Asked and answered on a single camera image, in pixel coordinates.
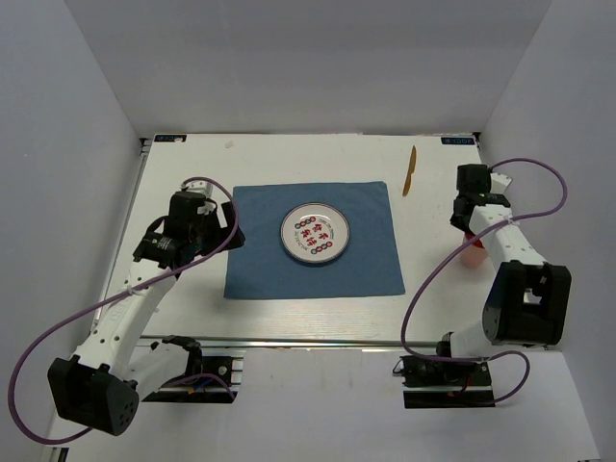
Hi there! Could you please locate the red plastic cup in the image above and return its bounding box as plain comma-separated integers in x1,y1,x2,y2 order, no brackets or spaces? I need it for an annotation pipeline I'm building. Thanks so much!
460,240,488,269

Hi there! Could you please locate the white patterned plate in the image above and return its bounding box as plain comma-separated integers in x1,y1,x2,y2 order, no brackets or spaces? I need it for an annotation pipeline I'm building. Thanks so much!
280,202,350,265

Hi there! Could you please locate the blue cloth napkin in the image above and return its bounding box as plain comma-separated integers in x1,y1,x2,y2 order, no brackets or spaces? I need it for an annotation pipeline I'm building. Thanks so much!
224,182,405,299

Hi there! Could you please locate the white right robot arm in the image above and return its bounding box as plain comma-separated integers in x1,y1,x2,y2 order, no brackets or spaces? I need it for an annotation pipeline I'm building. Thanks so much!
434,164,572,384

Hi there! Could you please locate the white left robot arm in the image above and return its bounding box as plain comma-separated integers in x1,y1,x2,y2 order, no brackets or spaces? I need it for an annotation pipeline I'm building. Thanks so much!
47,181,244,436

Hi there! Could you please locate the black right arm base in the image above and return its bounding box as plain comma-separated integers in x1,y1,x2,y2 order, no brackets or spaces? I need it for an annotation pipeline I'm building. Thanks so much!
392,355,496,409

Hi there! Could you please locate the right blue corner label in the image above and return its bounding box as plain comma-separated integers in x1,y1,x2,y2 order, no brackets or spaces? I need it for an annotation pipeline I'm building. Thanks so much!
441,137,475,145

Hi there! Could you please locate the blue corner label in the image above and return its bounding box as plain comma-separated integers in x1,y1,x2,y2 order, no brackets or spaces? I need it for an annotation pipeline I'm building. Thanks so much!
441,137,475,145
153,134,187,143

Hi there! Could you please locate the gold knife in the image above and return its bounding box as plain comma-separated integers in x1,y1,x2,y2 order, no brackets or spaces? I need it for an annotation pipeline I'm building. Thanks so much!
402,146,418,197

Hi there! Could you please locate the left blue corner label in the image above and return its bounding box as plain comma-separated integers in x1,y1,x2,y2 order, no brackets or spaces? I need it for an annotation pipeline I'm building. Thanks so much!
153,134,187,143

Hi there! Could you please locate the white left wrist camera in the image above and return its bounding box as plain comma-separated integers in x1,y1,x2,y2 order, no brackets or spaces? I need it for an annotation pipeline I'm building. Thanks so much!
181,180,213,198

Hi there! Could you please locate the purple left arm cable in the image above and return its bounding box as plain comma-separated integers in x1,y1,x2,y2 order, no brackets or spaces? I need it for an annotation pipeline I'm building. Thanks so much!
8,176,240,444

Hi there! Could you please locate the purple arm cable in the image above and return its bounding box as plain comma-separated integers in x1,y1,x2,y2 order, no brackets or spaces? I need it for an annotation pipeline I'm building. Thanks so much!
399,156,572,403
8,176,240,444

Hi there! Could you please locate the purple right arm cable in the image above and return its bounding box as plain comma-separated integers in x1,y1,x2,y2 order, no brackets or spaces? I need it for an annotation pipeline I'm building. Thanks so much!
399,156,572,403

